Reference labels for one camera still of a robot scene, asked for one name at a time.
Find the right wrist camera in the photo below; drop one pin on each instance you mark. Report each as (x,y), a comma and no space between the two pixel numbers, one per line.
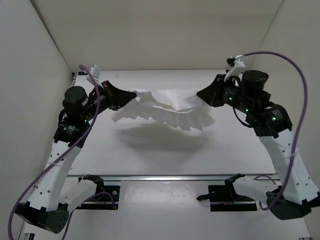
(237,66)

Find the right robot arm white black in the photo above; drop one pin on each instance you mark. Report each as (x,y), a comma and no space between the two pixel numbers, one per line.
(297,194)

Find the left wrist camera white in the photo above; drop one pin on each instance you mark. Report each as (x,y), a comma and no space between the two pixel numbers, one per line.
(95,71)

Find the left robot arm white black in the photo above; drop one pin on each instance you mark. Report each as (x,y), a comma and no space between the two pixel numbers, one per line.
(46,207)

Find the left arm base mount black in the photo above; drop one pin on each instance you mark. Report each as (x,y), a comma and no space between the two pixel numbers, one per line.
(106,196)

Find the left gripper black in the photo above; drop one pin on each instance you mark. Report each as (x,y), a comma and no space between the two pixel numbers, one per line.
(120,96)

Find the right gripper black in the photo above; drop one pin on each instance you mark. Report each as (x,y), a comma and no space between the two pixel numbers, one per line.
(210,94)

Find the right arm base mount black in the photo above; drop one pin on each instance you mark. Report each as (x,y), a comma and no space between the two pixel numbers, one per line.
(223,198)

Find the white pleated skirt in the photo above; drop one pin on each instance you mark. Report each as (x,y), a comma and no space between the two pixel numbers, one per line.
(178,108)

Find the aluminium front table rail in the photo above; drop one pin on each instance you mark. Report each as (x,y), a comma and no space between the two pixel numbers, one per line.
(164,178)

